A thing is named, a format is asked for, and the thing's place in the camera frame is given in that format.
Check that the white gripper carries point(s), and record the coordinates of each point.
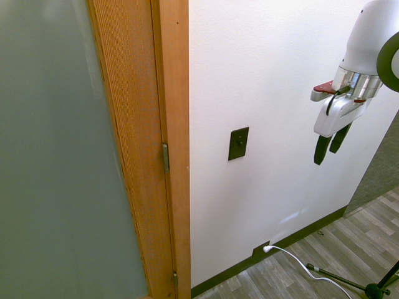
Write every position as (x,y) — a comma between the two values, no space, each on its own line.
(336,113)

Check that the dark baseboard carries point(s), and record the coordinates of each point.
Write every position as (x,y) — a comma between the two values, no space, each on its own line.
(268,249)

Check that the metal door hinge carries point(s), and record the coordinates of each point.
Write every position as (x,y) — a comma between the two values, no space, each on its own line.
(166,158)
(175,279)

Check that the wooden door with frosted glass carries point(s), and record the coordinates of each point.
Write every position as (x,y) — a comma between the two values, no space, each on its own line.
(78,149)

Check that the grey wrist camera with red mount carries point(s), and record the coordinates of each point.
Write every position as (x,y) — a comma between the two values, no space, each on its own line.
(321,93)

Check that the dark light switch plate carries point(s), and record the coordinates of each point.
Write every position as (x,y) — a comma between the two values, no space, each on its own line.
(238,143)

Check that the black camera tripod stand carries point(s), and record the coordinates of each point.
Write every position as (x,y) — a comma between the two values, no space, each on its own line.
(358,280)

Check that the wooden door frame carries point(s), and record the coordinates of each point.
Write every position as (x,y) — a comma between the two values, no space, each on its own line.
(174,130)

